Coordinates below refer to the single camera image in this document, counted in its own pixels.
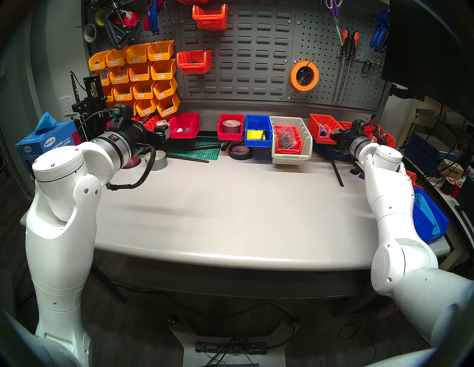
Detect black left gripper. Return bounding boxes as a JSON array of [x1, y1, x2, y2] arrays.
[[111, 104, 171, 159]]

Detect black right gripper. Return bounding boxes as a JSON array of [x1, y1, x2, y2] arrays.
[[330, 119, 367, 148]]

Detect red bin with glue sticks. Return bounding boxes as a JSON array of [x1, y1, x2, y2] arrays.
[[308, 114, 345, 145]]

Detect blue and red hand tool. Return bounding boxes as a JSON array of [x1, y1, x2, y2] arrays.
[[143, 0, 165, 34]]

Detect yellow bin labelled M2.5-5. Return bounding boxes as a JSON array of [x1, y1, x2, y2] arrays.
[[135, 97, 158, 117]]

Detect blue bar clamp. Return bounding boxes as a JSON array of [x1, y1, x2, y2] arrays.
[[314, 144, 352, 187]]

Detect yellow bin labelled M4-0.7X6 HEX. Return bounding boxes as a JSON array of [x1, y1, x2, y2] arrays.
[[156, 93, 180, 117]]

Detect yellow bin labelled M3-8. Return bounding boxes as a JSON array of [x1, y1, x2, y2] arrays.
[[131, 81, 154, 100]]

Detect large beige plastic bin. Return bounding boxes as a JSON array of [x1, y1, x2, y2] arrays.
[[269, 116, 313, 165]]

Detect yellow bin labelled M3-6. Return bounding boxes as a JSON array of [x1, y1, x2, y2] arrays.
[[152, 77, 178, 100]]

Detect yellow bin labelled M3-12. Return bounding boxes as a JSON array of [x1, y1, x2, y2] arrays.
[[113, 83, 134, 102]]

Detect yellow bin labelled M4-6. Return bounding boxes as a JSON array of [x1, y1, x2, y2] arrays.
[[127, 62, 152, 82]]

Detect clear bag of black screws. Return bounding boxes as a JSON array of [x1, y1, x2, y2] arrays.
[[278, 128, 300, 148]]

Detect yellow bin labelled M3-4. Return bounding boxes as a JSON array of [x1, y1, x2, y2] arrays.
[[150, 58, 177, 80]]

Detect yellow bin labelled M4X4X6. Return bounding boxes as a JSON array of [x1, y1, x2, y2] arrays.
[[108, 66, 130, 84]]

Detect long black rod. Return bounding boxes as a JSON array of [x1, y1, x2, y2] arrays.
[[166, 154, 210, 164]]

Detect black metal stand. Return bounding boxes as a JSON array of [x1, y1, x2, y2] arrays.
[[71, 75, 111, 141]]

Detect green cutting mat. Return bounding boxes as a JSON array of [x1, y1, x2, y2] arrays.
[[165, 136, 224, 161]]

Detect yellow bin labelled M3X8 BRD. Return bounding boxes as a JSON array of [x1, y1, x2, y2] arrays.
[[105, 47, 128, 68]]

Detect yellow bin labelled M3X6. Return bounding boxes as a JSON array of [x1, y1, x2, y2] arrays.
[[147, 40, 174, 61]]

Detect orange tape roll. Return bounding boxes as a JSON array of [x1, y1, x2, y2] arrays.
[[290, 61, 320, 92]]

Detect small blue plastic bin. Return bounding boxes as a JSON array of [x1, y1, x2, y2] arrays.
[[245, 115, 274, 148]]

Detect dark blue crate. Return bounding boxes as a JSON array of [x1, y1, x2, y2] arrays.
[[404, 131, 445, 171]]

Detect black vise clamp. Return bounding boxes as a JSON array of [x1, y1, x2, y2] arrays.
[[103, 2, 143, 50]]

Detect black tape roll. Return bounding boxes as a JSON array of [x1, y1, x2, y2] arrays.
[[228, 144, 254, 161]]

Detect blue cloth in box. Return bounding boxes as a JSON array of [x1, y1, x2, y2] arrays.
[[34, 112, 57, 135]]

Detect red and white tape roll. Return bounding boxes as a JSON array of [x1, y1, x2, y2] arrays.
[[113, 10, 141, 27]]

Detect blue cleaning cloths box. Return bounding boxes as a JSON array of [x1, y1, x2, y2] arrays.
[[16, 120, 78, 174]]

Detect grey louvred pegboard panel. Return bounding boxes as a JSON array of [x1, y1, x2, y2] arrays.
[[81, 0, 393, 113]]

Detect blue cloth in bin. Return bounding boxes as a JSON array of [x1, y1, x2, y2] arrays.
[[415, 192, 443, 235]]

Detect cardboard box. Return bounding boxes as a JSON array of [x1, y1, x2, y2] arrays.
[[441, 161, 465, 182]]

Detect black monitor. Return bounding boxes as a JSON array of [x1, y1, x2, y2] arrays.
[[381, 0, 474, 124]]

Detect large blue plastic bin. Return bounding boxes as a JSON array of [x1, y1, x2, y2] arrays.
[[413, 188, 450, 243]]

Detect black power strip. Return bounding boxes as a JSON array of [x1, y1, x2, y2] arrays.
[[195, 340, 268, 356]]

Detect grey duct tape roll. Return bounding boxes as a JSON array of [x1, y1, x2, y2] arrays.
[[144, 150, 168, 171]]

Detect black braided cable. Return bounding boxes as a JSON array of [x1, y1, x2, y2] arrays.
[[106, 144, 156, 191]]

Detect file with orange-black handle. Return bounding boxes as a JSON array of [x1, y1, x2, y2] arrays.
[[335, 29, 350, 104], [341, 31, 360, 104]]

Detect purple handled scissors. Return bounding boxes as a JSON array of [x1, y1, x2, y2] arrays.
[[325, 0, 344, 45]]

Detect dark red wire spool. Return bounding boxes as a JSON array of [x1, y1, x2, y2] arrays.
[[441, 176, 461, 196]]

